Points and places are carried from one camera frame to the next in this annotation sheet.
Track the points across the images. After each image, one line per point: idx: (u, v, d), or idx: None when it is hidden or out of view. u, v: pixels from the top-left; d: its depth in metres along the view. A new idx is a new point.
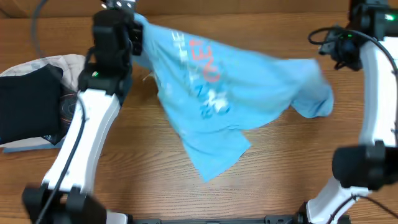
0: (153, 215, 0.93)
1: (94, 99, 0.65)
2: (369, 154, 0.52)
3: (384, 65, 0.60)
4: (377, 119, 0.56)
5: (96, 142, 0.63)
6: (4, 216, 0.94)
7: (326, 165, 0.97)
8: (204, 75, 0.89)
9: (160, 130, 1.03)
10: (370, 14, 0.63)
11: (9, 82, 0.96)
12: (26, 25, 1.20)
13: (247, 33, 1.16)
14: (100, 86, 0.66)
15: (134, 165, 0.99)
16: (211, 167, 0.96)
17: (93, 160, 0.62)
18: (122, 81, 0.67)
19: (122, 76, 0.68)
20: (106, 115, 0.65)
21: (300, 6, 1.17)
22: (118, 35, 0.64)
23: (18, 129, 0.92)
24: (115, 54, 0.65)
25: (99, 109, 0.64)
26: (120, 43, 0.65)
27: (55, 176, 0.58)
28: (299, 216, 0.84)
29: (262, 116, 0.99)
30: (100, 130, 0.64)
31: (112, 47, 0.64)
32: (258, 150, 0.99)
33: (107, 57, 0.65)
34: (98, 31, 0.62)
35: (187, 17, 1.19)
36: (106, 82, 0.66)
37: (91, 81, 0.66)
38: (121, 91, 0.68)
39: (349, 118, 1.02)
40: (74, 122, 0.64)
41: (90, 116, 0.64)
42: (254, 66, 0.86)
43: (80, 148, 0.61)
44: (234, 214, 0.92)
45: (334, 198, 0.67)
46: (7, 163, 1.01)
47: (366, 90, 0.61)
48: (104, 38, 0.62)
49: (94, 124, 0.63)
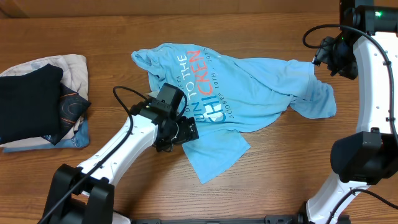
0: (153, 215, 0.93)
1: (140, 122, 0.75)
2: (365, 142, 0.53)
3: (376, 56, 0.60)
4: (371, 108, 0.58)
5: (132, 154, 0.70)
6: (3, 216, 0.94)
7: (326, 165, 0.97)
8: (199, 90, 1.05)
9: None
10: (359, 11, 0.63)
11: (10, 82, 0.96)
12: (25, 25, 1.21)
13: (247, 33, 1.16)
14: (146, 118, 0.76)
15: (135, 165, 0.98)
16: (208, 170, 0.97)
17: (122, 168, 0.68)
18: (164, 121, 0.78)
19: (166, 117, 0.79)
20: (147, 136, 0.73)
21: (298, 7, 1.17)
22: (178, 97, 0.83)
23: (15, 129, 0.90)
24: (169, 104, 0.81)
25: (145, 130, 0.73)
26: (176, 102, 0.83)
27: (89, 165, 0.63)
28: (299, 216, 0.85)
29: (258, 121, 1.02)
30: (137, 147, 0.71)
31: (169, 102, 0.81)
32: (258, 151, 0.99)
33: (163, 106, 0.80)
34: (166, 86, 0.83)
35: (186, 17, 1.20)
36: (152, 116, 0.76)
37: (143, 111, 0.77)
38: (161, 129, 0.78)
39: (349, 118, 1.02)
40: (119, 134, 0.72)
41: (134, 132, 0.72)
42: (239, 79, 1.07)
43: (118, 153, 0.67)
44: (235, 214, 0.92)
45: (333, 194, 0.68)
46: (7, 163, 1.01)
47: (360, 81, 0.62)
48: (167, 92, 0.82)
49: (135, 137, 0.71)
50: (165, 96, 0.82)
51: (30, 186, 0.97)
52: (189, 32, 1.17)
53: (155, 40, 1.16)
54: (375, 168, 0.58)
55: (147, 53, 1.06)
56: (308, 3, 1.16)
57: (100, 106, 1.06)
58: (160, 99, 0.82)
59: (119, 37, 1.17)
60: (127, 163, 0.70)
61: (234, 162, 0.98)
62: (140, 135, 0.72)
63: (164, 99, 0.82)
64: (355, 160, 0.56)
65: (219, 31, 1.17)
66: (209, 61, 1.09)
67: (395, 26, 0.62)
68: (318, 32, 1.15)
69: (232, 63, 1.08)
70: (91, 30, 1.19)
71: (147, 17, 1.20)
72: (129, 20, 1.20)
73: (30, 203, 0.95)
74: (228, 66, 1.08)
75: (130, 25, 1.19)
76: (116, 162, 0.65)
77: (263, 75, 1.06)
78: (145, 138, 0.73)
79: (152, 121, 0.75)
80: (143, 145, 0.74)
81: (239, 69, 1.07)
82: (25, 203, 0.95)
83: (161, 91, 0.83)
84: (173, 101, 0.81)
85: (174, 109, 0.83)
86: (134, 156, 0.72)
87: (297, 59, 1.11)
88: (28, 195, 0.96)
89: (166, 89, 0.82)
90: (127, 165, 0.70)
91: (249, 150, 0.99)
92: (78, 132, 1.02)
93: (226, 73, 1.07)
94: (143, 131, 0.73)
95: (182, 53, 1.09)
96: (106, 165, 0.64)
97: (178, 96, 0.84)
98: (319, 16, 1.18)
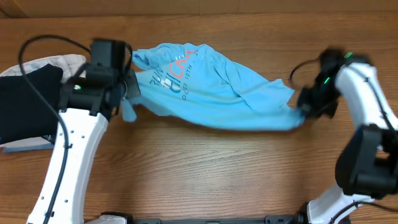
0: (153, 215, 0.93)
1: (76, 118, 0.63)
2: (366, 129, 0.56)
3: (356, 74, 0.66)
4: (359, 119, 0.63)
5: (83, 170, 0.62)
6: (3, 216, 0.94)
7: (326, 165, 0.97)
8: (191, 85, 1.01)
9: (160, 130, 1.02)
10: (334, 59, 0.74)
11: (11, 82, 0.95)
12: (25, 25, 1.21)
13: (247, 33, 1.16)
14: (85, 100, 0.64)
15: (134, 165, 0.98)
16: (209, 170, 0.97)
17: (81, 185, 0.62)
18: (107, 93, 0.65)
19: (111, 88, 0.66)
20: (92, 137, 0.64)
21: (298, 7, 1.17)
22: (115, 55, 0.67)
23: (16, 129, 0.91)
24: (109, 66, 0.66)
25: (86, 130, 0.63)
26: (114, 64, 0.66)
27: (38, 217, 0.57)
28: (300, 216, 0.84)
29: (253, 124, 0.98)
30: (87, 151, 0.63)
31: (106, 65, 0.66)
32: (258, 151, 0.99)
33: (101, 71, 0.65)
34: (98, 44, 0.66)
35: (186, 17, 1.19)
36: (92, 94, 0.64)
37: (73, 95, 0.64)
38: (107, 104, 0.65)
39: (347, 118, 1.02)
40: (58, 149, 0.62)
41: (74, 142, 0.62)
42: (231, 77, 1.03)
43: (66, 180, 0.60)
44: (235, 214, 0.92)
45: (335, 203, 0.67)
46: (7, 163, 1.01)
47: (350, 102, 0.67)
48: (101, 49, 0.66)
49: (79, 154, 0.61)
50: (102, 58, 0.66)
51: (30, 186, 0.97)
52: (189, 32, 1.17)
53: (155, 40, 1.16)
54: (382, 178, 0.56)
55: (145, 53, 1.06)
56: (308, 3, 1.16)
57: None
58: (95, 63, 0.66)
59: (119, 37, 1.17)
60: (84, 178, 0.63)
61: (235, 161, 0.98)
62: (83, 141, 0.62)
63: (101, 62, 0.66)
64: (360, 155, 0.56)
65: (219, 31, 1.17)
66: (201, 55, 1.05)
67: (367, 60, 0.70)
68: (318, 32, 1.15)
69: (221, 62, 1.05)
70: (91, 30, 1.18)
71: (147, 16, 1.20)
72: (129, 20, 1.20)
73: (30, 203, 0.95)
74: (213, 65, 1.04)
75: (129, 25, 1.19)
76: (68, 200, 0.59)
77: (239, 84, 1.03)
78: (89, 144, 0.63)
79: (94, 100, 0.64)
80: (96, 143, 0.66)
81: (232, 68, 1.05)
82: (25, 203, 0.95)
83: (95, 50, 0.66)
84: (111, 61, 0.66)
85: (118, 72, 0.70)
86: (90, 163, 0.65)
87: (297, 58, 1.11)
88: (28, 195, 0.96)
89: (98, 46, 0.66)
90: (83, 187, 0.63)
91: (247, 150, 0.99)
92: None
93: (219, 70, 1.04)
94: (84, 135, 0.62)
95: (181, 53, 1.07)
96: (56, 208, 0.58)
97: (118, 48, 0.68)
98: (320, 16, 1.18)
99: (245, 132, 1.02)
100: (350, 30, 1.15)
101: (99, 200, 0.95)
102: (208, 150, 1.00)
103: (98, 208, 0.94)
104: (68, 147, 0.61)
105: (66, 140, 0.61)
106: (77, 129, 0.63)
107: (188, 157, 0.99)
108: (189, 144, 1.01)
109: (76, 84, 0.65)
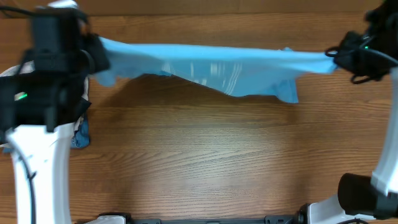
0: (153, 214, 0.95)
1: (29, 139, 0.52)
2: (380, 205, 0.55)
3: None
4: (377, 181, 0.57)
5: (60, 197, 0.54)
6: (4, 216, 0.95)
7: (325, 165, 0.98)
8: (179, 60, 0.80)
9: (160, 130, 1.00)
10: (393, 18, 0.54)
11: None
12: None
13: (247, 33, 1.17)
14: (34, 109, 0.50)
15: (134, 165, 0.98)
16: (209, 170, 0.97)
17: (62, 211, 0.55)
18: (63, 91, 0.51)
19: (65, 83, 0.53)
20: (58, 157, 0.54)
21: (298, 7, 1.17)
22: (66, 31, 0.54)
23: None
24: (58, 49, 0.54)
25: (46, 152, 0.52)
26: (67, 43, 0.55)
27: None
28: (300, 216, 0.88)
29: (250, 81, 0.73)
30: (56, 174, 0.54)
31: (53, 48, 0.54)
32: (258, 151, 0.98)
33: (49, 58, 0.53)
34: (35, 20, 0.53)
35: (186, 17, 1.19)
36: (42, 98, 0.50)
37: (18, 105, 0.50)
38: (62, 105, 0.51)
39: (349, 118, 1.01)
40: (20, 182, 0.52)
41: (37, 169, 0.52)
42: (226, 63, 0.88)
43: (41, 214, 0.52)
44: (235, 214, 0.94)
45: (335, 216, 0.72)
46: (5, 163, 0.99)
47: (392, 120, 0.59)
48: (41, 30, 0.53)
49: (45, 183, 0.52)
50: (46, 39, 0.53)
51: None
52: (189, 32, 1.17)
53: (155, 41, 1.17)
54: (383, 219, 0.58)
55: None
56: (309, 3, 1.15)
57: (101, 106, 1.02)
58: (41, 48, 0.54)
59: (119, 37, 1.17)
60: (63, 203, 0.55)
61: (235, 161, 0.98)
62: (46, 165, 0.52)
63: (47, 47, 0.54)
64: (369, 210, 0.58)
65: (219, 32, 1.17)
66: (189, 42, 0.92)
67: None
68: (318, 32, 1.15)
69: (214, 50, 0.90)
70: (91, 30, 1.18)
71: (147, 17, 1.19)
72: (129, 20, 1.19)
73: None
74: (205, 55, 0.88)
75: (129, 25, 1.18)
76: None
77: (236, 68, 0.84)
78: (56, 166, 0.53)
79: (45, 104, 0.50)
80: (64, 159, 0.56)
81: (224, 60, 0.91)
82: None
83: (34, 30, 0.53)
84: (61, 40, 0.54)
85: (72, 53, 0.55)
86: (65, 185, 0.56)
87: None
88: None
89: (37, 23, 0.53)
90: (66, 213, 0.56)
91: (246, 150, 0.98)
92: (78, 132, 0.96)
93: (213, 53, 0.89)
94: (47, 158, 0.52)
95: None
96: None
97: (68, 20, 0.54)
98: (320, 16, 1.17)
99: (245, 130, 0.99)
100: (349, 30, 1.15)
101: (99, 200, 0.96)
102: (208, 150, 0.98)
103: (99, 208, 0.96)
104: (31, 177, 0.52)
105: (27, 170, 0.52)
106: (35, 154, 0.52)
107: (188, 157, 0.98)
108: (189, 144, 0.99)
109: (19, 91, 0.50)
